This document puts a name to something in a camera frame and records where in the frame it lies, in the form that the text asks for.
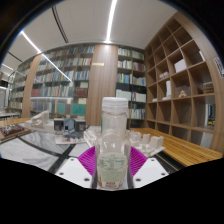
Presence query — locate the brown model on wooden board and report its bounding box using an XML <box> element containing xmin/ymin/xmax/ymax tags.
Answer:
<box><xmin>0</xmin><ymin>123</ymin><xmax>31</xmax><ymax>143</ymax></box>

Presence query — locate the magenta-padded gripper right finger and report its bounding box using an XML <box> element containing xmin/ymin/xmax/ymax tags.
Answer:
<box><xmin>129</xmin><ymin>146</ymin><xmax>170</xmax><ymax>189</ymax></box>

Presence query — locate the narrow bookshelf full of books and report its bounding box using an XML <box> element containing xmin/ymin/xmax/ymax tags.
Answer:
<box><xmin>115</xmin><ymin>46</ymin><xmax>148</xmax><ymax>130</ymax></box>

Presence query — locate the black linear ceiling slot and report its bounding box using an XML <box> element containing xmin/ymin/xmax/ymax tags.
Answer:
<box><xmin>51</xmin><ymin>5</ymin><xmax>70</xmax><ymax>44</ymax></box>

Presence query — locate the linear ceiling light strip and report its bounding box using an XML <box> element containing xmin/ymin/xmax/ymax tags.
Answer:
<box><xmin>104</xmin><ymin>0</ymin><xmax>119</xmax><ymax>44</ymax></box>

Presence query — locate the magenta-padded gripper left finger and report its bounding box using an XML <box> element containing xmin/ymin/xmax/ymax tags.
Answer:
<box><xmin>54</xmin><ymin>146</ymin><xmax>98</xmax><ymax>189</ymax></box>

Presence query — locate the dark grey architectural building model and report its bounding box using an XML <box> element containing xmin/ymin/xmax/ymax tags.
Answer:
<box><xmin>53</xmin><ymin>116</ymin><xmax>89</xmax><ymax>145</ymax></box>

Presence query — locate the wooden slatted bench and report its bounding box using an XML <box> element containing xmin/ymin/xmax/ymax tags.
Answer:
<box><xmin>129</xmin><ymin>126</ymin><xmax>224</xmax><ymax>168</ymax></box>

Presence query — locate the wide bookshelf full of books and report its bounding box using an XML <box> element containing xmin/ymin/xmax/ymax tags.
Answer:
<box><xmin>7</xmin><ymin>44</ymin><xmax>96</xmax><ymax>120</ymax></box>

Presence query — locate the wall poster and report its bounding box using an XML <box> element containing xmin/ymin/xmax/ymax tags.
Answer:
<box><xmin>213</xmin><ymin>56</ymin><xmax>224</xmax><ymax>80</ymax></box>

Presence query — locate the wooden cubby shelf unit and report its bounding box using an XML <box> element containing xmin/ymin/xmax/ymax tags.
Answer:
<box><xmin>143</xmin><ymin>12</ymin><xmax>224</xmax><ymax>153</ymax></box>

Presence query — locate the white city block model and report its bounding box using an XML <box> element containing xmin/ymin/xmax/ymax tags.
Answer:
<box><xmin>82</xmin><ymin>126</ymin><xmax>167</xmax><ymax>158</ymax></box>

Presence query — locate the white architectural building model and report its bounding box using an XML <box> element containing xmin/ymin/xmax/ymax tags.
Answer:
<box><xmin>23</xmin><ymin>110</ymin><xmax>56</xmax><ymax>135</ymax></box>

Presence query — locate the clear plastic bottle white cap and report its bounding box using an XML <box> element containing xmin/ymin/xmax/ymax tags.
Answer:
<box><xmin>94</xmin><ymin>96</ymin><xmax>132</xmax><ymax>191</ymax></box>

